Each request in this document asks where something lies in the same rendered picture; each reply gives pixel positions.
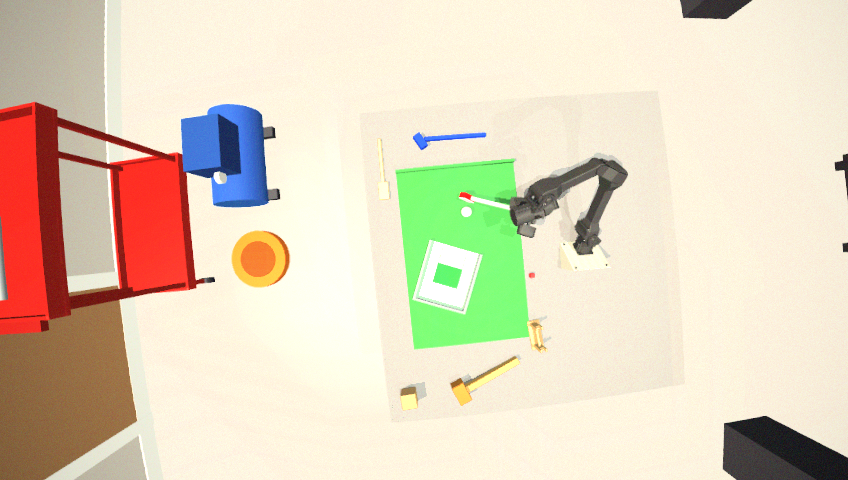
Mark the small yellow block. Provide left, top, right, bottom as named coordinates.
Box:
left=401, top=387, right=418, bottom=411

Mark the blue putter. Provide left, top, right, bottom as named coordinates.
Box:
left=413, top=133, right=486, bottom=151

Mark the green rectangular mat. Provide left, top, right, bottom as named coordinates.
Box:
left=396, top=163, right=530, bottom=350

